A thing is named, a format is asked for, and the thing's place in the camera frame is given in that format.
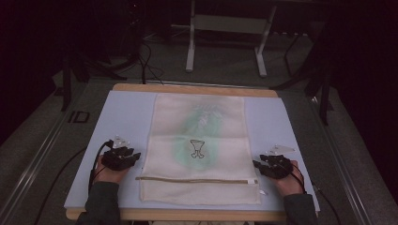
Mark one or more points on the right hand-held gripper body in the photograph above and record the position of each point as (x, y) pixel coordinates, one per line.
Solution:
(278, 167)

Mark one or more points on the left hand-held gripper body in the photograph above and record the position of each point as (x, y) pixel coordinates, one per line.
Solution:
(115, 160)

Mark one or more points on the person's left hand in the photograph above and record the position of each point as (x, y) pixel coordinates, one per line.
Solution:
(108, 175)

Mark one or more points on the white zippered cloth bag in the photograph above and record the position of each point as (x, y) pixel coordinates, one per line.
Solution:
(197, 150)

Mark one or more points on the black stand leg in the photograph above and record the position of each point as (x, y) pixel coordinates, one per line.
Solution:
(66, 84)

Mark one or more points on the white metal stand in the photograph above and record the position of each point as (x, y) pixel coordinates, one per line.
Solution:
(228, 24)

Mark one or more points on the black rectangular floor frame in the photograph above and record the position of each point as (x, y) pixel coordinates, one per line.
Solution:
(79, 116)

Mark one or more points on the metal floor rail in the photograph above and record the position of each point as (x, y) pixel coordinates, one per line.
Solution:
(342, 165)
(34, 162)

